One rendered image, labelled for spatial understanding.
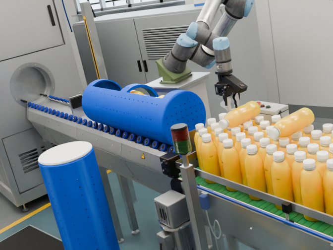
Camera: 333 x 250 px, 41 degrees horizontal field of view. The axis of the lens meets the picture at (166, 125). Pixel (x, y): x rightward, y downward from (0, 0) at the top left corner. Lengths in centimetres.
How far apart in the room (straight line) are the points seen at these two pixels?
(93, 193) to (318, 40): 321
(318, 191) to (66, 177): 120
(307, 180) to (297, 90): 360
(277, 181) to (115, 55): 349
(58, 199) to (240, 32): 236
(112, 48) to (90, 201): 284
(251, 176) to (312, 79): 334
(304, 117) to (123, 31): 317
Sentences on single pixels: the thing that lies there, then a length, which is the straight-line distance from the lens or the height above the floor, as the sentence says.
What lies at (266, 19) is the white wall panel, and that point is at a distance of 510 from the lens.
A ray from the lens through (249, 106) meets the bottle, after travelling 199.
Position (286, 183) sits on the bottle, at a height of 101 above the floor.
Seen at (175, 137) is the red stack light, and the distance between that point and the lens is 162.
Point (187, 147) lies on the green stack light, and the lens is 164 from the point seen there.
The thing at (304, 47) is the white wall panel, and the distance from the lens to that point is 495.
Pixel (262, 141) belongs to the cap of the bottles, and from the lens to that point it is 176.
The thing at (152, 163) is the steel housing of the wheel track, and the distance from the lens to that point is 238.
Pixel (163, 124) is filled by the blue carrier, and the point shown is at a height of 111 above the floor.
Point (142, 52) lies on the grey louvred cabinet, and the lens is 457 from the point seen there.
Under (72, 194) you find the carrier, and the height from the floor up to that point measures 86.
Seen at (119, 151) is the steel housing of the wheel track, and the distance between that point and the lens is 267.
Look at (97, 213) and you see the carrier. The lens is 236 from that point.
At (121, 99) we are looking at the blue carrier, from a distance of 247.
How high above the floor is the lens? 179
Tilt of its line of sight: 18 degrees down
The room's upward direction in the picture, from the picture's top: 11 degrees counter-clockwise
